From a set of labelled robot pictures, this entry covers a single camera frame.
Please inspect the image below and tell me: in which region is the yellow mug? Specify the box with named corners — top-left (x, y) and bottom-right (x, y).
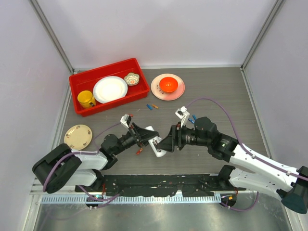
top-left (77, 90), bottom-right (96, 109)

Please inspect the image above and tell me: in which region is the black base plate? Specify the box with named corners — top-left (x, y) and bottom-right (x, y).
top-left (85, 174), bottom-right (246, 197)

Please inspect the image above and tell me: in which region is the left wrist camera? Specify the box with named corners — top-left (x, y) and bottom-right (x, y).
top-left (120, 114), bottom-right (133, 129)

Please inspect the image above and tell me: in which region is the pink plate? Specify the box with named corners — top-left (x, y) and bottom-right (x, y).
top-left (151, 73), bottom-right (185, 101)

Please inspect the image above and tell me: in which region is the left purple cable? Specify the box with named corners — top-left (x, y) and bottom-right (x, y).
top-left (42, 123), bottom-right (126, 209)

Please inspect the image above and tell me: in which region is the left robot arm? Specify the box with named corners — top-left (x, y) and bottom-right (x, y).
top-left (32, 123), bottom-right (159, 194)

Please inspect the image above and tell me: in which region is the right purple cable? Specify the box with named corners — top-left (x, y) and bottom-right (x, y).
top-left (185, 97), bottom-right (308, 212)

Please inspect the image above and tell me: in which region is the red plastic bin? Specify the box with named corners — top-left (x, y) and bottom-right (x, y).
top-left (69, 58), bottom-right (150, 117)

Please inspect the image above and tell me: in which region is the cream floral plate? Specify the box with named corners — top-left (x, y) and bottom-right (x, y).
top-left (64, 124), bottom-right (92, 151)

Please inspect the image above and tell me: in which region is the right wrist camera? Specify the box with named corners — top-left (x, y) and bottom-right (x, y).
top-left (175, 106), bottom-right (190, 127)

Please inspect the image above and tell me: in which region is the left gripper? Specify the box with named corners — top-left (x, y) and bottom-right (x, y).
top-left (113, 123), bottom-right (158, 155)

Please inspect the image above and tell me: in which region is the small flower-shaped bowl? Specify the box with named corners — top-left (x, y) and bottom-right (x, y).
top-left (124, 73), bottom-right (140, 86)

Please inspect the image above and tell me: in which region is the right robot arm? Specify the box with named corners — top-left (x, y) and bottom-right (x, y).
top-left (157, 117), bottom-right (308, 214)

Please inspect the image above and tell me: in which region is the purple cable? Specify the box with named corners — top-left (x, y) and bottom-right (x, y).
top-left (185, 97), bottom-right (308, 212)
top-left (42, 123), bottom-right (126, 209)

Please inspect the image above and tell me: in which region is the white paper plate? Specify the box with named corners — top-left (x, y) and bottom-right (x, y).
top-left (93, 76), bottom-right (128, 103)

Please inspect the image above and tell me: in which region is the orange bowl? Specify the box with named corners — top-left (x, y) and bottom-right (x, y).
top-left (159, 77), bottom-right (179, 93)

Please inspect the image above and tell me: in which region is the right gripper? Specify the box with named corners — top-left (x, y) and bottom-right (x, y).
top-left (156, 121), bottom-right (210, 152)

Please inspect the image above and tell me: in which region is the white cable duct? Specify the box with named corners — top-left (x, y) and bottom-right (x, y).
top-left (40, 193), bottom-right (221, 205)

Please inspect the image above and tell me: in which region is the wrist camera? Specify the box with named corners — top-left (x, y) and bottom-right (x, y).
top-left (120, 114), bottom-right (133, 129)
top-left (175, 106), bottom-right (190, 127)

